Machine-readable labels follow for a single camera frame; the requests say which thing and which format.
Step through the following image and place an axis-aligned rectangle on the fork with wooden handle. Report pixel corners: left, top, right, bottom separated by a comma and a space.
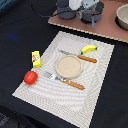
43, 72, 85, 90

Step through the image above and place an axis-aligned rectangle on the red toy tomato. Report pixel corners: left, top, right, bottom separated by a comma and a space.
24, 71, 38, 85

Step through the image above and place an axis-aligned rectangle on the yellow toy butter box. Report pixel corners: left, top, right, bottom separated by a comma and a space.
32, 51, 41, 68

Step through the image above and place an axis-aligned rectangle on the white toy sink bowl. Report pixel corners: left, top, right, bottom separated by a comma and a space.
116, 4, 128, 31

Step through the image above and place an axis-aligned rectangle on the small grey saucepan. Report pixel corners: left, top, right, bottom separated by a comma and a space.
81, 2, 104, 28

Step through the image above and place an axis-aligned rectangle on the pink toy stove top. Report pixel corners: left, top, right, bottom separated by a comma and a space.
48, 0, 128, 43

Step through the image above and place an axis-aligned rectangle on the knife with wooden handle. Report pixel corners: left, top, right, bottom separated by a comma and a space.
58, 50, 97, 63

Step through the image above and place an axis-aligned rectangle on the round wooden plate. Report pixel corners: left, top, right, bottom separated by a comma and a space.
55, 55, 83, 79

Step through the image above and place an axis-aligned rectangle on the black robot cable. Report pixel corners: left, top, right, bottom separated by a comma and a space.
30, 0, 79, 19

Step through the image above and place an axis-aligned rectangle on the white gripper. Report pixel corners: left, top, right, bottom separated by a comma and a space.
69, 0, 99, 18

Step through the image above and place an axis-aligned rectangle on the white woven placemat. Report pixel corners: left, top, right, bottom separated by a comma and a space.
13, 31, 114, 128

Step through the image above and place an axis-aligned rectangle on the large grey pot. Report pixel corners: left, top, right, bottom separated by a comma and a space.
56, 0, 77, 19

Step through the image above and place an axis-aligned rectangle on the yellow toy banana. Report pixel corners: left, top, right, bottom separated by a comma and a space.
81, 45, 97, 55

